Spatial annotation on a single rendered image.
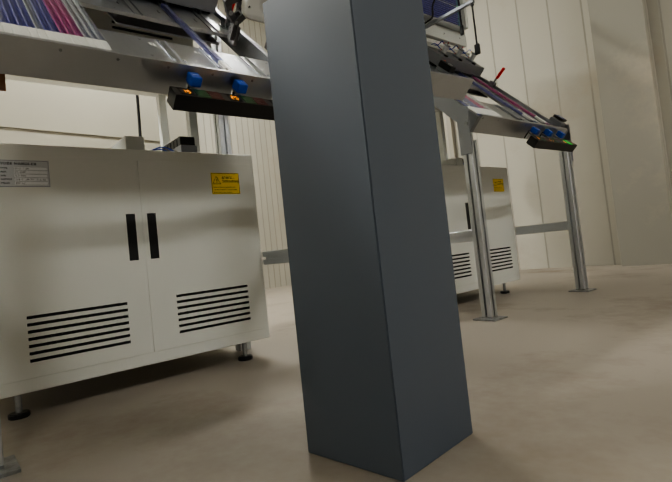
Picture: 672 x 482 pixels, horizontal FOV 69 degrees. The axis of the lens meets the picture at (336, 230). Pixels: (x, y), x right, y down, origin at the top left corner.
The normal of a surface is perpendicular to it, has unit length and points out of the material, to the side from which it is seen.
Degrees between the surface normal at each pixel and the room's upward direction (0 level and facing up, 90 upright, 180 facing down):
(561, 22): 90
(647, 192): 90
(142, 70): 133
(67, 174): 90
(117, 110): 90
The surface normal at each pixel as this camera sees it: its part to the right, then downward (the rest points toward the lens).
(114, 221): 0.63, -0.10
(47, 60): 0.53, 0.61
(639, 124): -0.69, 0.04
